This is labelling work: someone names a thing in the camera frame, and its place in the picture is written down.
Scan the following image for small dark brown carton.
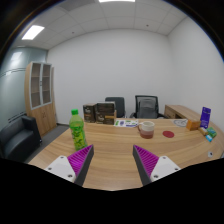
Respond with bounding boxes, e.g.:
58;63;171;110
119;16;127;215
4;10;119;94
82;103;98;124

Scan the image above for grey mesh office chair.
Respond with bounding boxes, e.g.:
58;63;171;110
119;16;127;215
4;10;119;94
129;94;167;120

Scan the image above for green drink bottle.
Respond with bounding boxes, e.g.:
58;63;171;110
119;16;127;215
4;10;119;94
68;108;88;152

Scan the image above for flat round red coaster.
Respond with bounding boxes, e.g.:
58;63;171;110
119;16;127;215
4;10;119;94
162;130;175;139

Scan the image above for white and brown mug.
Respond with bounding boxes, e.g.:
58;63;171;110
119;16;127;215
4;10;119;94
137;120;156;140

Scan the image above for small tan box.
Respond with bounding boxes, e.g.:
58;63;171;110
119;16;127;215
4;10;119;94
198;126;209;136

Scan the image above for white green purple leaflet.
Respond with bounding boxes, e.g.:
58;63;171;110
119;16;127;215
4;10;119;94
113;119;140;129

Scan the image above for orange-brown box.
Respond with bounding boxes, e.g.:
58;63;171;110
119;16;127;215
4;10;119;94
185;118;202;131

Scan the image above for small green box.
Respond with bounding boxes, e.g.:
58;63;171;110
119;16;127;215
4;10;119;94
206;126;218;139

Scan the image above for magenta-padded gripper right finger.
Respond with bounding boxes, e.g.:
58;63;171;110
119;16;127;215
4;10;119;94
132;144;182;186

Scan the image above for black leather sofa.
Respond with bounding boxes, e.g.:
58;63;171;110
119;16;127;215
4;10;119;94
0;114;43;163

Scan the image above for wooden side desk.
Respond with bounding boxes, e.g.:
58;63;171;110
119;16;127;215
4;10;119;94
163;104;202;122

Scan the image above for purple standing box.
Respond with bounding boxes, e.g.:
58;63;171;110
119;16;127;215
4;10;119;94
199;106;212;129

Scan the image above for wooden glass-door shelf cabinet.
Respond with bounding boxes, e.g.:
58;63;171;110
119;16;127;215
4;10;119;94
23;61;58;137

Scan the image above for large dark brown carton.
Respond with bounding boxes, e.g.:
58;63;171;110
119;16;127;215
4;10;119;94
95;101;118;126

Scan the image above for black padded office chair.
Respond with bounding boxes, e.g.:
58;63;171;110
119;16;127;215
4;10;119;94
104;96;127;119

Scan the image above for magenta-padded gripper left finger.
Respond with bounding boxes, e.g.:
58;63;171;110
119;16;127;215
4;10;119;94
44;144;95;187

